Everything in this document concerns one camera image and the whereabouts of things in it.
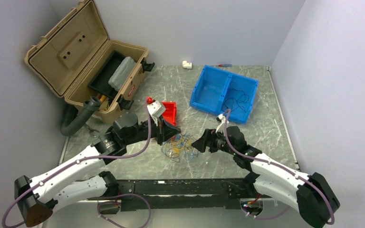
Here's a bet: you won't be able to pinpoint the steel wrench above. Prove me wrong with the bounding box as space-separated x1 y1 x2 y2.
84 124 100 138

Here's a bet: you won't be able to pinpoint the grey plastic organizer box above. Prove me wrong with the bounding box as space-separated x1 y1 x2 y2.
108 57 136 91

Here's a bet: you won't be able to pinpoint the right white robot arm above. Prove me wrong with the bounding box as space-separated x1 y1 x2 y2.
192 126 340 228

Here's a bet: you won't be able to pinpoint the blue thin cable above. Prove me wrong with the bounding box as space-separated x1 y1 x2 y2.
162 133 201 162

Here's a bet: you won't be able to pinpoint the yellow tools in case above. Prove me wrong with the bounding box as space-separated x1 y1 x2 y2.
97 93 113 111

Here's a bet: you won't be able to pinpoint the blue double plastic bin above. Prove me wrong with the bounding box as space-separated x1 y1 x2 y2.
190 65 259 124

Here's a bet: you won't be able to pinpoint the white pipe elbow fitting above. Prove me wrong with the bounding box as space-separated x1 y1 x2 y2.
182 60 192 69

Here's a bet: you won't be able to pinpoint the red small plastic bin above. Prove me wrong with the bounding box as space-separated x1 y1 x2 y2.
162 102 177 126

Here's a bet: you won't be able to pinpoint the grey corrugated hose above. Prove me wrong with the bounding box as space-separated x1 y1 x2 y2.
60 96 103 137

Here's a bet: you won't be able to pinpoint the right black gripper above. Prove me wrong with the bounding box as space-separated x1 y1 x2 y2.
192 128 236 155

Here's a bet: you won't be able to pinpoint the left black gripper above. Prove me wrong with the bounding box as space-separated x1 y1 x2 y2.
124 114 181 146

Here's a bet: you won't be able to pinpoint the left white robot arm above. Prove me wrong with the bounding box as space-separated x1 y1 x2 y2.
15 113 181 227

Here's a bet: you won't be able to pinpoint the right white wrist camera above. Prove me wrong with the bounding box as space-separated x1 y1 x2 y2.
216 114 229 134

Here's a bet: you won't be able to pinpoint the red handled screwdriver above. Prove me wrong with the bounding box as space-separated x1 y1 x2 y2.
217 64 232 67

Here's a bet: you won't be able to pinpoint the black tray in case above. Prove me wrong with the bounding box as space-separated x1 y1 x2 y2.
88 51 125 100

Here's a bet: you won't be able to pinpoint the tan open tool case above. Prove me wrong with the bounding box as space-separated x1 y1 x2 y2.
24 0 154 124

